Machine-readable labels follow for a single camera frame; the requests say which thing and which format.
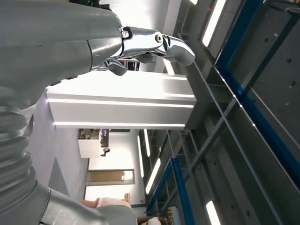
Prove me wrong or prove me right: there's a white lit pillar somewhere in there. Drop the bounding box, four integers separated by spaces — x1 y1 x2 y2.
46 70 197 130

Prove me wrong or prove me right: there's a white counter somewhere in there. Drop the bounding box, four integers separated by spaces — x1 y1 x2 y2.
78 128 101 159

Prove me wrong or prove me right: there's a wooden door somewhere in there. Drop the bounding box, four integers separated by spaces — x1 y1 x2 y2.
85 169 135 187

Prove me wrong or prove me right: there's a ceiling light strip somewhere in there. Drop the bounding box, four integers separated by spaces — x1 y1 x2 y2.
137 135 145 179
206 201 221 225
145 158 161 195
202 0 227 48
143 128 151 158

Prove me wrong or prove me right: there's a person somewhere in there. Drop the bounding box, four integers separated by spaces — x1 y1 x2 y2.
81 197 132 209
137 216 168 225

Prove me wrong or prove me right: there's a blue ceiling beam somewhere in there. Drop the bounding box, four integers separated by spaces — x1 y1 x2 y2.
215 0 300 191
145 157 195 225

